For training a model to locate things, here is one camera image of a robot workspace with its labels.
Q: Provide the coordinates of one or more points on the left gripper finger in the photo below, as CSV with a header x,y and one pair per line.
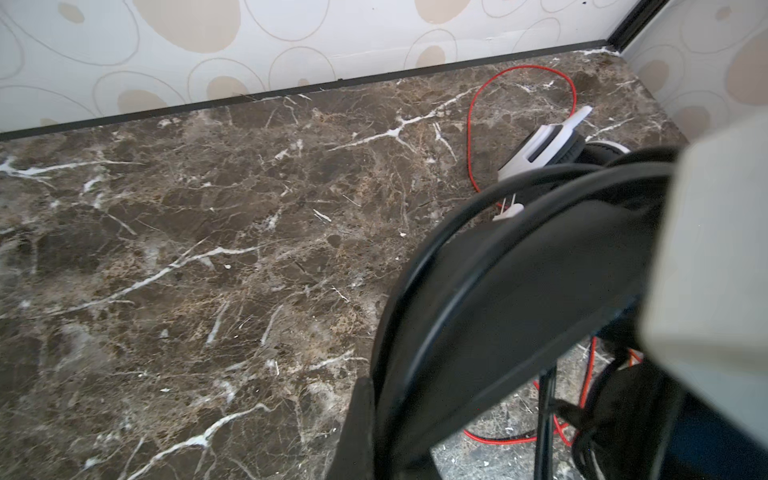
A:
x,y
354,458

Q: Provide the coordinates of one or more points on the black headphones blue headband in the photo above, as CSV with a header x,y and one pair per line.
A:
x,y
546,276

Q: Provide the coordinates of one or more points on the white headphones black pads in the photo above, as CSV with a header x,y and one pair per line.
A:
x,y
555,144

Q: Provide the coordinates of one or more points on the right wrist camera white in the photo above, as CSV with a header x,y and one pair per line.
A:
x,y
705,322

